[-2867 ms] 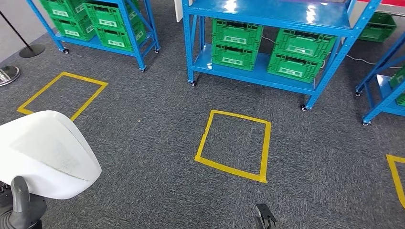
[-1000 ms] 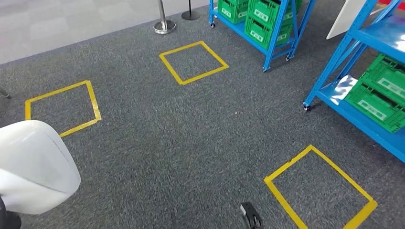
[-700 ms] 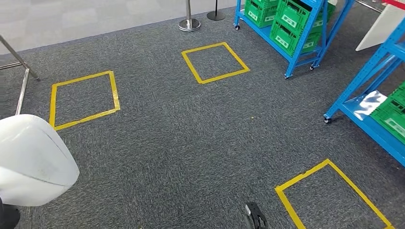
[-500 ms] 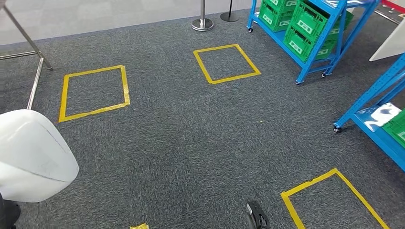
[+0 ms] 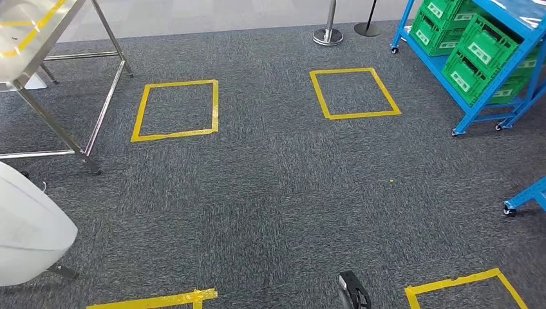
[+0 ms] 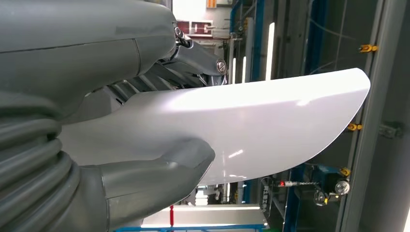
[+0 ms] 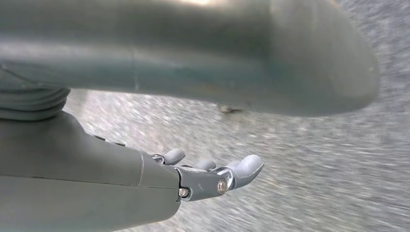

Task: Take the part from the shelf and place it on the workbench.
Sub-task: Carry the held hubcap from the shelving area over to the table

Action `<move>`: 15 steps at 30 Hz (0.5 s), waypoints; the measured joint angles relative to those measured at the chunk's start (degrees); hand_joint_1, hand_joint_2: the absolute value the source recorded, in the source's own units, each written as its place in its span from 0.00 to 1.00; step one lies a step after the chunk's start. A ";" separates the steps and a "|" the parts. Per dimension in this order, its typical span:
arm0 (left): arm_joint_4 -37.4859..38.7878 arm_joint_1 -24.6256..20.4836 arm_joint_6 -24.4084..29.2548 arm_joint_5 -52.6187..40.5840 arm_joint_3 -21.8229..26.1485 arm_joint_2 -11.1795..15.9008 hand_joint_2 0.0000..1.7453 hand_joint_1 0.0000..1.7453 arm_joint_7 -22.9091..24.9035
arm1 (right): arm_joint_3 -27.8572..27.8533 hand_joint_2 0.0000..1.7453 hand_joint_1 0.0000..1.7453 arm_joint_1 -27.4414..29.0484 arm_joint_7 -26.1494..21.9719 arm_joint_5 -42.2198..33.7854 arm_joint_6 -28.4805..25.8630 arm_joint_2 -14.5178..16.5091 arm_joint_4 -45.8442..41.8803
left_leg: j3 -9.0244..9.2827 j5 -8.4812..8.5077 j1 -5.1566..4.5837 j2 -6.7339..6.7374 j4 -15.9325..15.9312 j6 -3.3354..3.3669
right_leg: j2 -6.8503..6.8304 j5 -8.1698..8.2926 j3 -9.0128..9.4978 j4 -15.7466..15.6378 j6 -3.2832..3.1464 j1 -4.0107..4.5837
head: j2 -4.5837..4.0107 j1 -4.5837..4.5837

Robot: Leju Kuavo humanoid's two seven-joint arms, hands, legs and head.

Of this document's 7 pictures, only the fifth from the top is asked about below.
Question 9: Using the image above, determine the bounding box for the right dark robot hand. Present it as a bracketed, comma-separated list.
[338, 270, 372, 309]

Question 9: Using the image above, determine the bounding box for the white plastic shell part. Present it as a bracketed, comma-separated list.
[0, 162, 79, 287]

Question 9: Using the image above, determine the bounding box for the yellow floor tape square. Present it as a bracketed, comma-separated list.
[404, 267, 530, 309]

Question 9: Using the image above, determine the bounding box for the green plastic crate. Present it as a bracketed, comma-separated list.
[409, 10, 465, 57]
[441, 49, 506, 106]
[458, 15, 522, 79]
[509, 44, 546, 79]
[488, 73, 532, 106]
[420, 0, 481, 22]

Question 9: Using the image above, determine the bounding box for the yellow tape square on table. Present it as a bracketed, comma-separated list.
[0, 0, 67, 57]

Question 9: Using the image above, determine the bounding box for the chrome stanchion post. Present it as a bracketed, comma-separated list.
[312, 0, 344, 47]

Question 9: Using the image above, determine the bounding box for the black stanchion post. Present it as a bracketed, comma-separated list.
[353, 0, 382, 37]

